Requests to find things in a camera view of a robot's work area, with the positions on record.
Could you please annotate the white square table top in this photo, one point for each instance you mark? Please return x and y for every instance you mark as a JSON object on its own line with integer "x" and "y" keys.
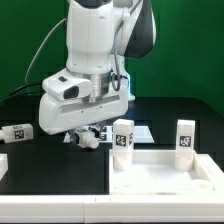
{"x": 153, "y": 172}

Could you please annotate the white marker base plate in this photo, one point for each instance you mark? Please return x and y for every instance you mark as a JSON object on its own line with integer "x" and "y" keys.
{"x": 141, "y": 134}

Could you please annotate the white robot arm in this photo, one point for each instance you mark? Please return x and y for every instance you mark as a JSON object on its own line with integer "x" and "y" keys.
{"x": 94, "y": 86}

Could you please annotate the white left obstacle block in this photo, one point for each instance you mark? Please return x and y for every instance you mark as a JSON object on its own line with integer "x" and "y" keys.
{"x": 3, "y": 165}

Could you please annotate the white front obstacle rail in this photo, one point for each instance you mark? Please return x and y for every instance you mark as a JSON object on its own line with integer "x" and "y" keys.
{"x": 112, "y": 209}

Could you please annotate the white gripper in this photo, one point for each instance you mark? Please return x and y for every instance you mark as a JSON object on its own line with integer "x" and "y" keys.
{"x": 56, "y": 116}

